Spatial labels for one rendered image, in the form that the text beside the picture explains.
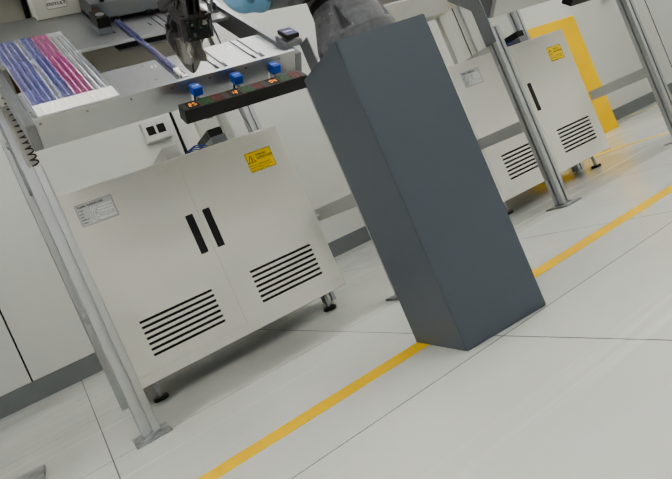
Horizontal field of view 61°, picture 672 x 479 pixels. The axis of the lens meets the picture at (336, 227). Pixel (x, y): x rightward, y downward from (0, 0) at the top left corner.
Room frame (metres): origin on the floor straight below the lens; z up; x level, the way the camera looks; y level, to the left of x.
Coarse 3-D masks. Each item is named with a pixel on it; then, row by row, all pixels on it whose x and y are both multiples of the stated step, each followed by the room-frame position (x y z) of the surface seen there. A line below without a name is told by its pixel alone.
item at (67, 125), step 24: (216, 72) 1.42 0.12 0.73; (240, 72) 1.46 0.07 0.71; (264, 72) 1.51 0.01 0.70; (288, 72) 1.55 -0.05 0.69; (120, 96) 1.31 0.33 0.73; (144, 96) 1.34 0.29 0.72; (168, 96) 1.38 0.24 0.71; (48, 120) 1.24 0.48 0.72; (72, 120) 1.27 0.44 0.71; (96, 120) 1.31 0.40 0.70; (120, 120) 1.34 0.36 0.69; (48, 144) 1.27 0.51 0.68
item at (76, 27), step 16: (64, 16) 1.78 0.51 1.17; (80, 16) 1.78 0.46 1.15; (128, 16) 1.78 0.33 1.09; (144, 16) 1.78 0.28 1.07; (160, 16) 1.78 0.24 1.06; (224, 16) 1.79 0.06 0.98; (0, 32) 1.68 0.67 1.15; (16, 32) 1.68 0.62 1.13; (32, 32) 1.68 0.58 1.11; (48, 32) 1.68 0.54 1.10; (64, 32) 1.68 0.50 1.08; (80, 32) 1.68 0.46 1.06; (96, 32) 1.68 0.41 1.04; (144, 32) 1.68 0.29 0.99; (160, 32) 1.69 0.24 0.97; (80, 48) 1.59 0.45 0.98; (96, 48) 1.60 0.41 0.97; (128, 48) 1.70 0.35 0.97; (0, 64) 1.50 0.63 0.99
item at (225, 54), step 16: (208, 48) 1.59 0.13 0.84; (224, 48) 1.59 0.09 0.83; (240, 48) 1.59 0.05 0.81; (256, 48) 1.59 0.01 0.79; (272, 48) 1.59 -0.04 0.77; (144, 64) 1.50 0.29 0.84; (160, 64) 1.50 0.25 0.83; (176, 64) 1.50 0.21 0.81; (208, 64) 1.51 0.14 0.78; (224, 64) 1.50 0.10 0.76; (112, 80) 1.43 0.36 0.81; (128, 80) 1.43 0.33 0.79; (144, 80) 1.43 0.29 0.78; (160, 80) 1.43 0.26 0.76; (32, 112) 1.30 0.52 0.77
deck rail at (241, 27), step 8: (208, 0) 1.87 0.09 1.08; (224, 8) 1.81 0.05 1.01; (232, 16) 1.76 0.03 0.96; (240, 16) 1.75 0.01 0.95; (224, 24) 1.83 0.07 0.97; (232, 24) 1.78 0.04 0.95; (240, 24) 1.74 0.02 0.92; (248, 24) 1.70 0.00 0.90; (232, 32) 1.80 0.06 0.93; (240, 32) 1.76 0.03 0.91; (248, 32) 1.71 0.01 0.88; (256, 32) 1.67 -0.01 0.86; (264, 32) 1.65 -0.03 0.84; (272, 40) 1.61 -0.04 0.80; (280, 48) 1.59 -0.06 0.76; (288, 48) 1.56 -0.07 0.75; (296, 56) 1.54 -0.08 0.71; (296, 64) 1.55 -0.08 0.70
